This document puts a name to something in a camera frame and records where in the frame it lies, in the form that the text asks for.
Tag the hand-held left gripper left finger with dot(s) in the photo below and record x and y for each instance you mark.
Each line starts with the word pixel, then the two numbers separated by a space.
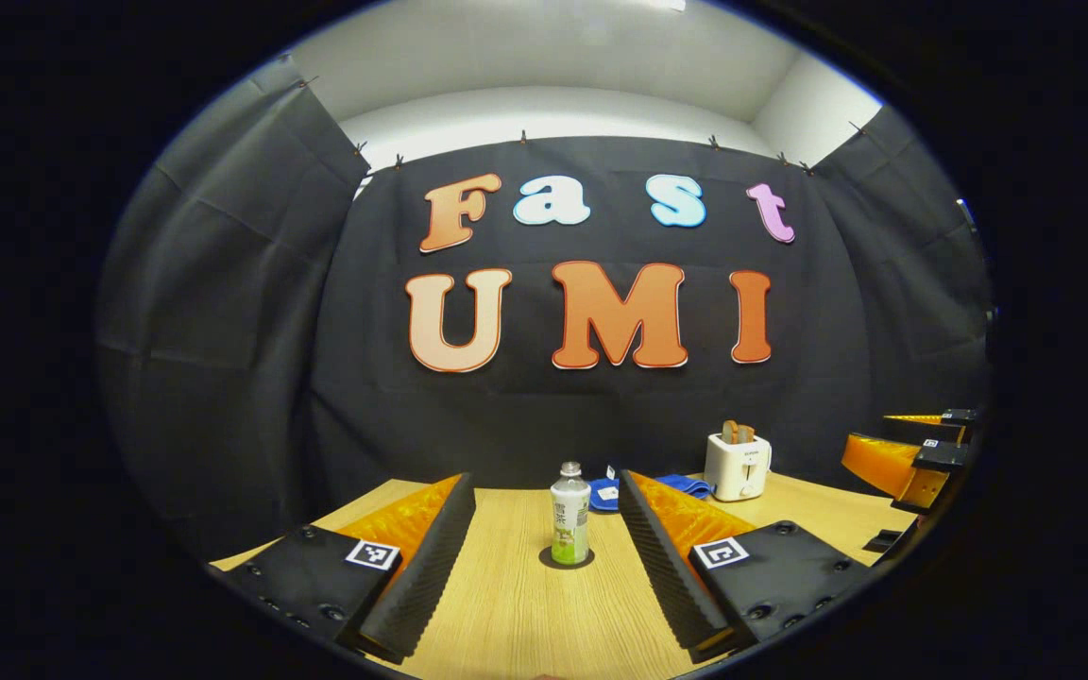
pixel 431 567

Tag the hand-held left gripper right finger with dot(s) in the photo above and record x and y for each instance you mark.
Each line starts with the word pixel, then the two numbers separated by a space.
pixel 662 567

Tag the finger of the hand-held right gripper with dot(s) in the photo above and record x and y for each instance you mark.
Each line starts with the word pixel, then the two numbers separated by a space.
pixel 926 433
pixel 884 467

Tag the white green label water bottle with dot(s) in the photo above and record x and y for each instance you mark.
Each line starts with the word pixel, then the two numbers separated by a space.
pixel 570 519

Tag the dark round coaster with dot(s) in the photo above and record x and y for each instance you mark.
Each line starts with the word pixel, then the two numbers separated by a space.
pixel 545 557

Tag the small black block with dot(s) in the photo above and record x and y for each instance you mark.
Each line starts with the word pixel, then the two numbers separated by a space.
pixel 884 542

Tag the blue cloth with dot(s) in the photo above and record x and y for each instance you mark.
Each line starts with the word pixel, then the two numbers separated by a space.
pixel 695 486

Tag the white toaster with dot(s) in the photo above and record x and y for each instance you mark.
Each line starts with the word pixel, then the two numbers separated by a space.
pixel 738 467

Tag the brown toast slice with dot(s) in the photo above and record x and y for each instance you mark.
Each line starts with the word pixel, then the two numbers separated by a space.
pixel 747 433
pixel 730 432

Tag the black backdrop cloth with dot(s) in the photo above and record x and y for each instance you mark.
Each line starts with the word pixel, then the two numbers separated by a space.
pixel 242 331

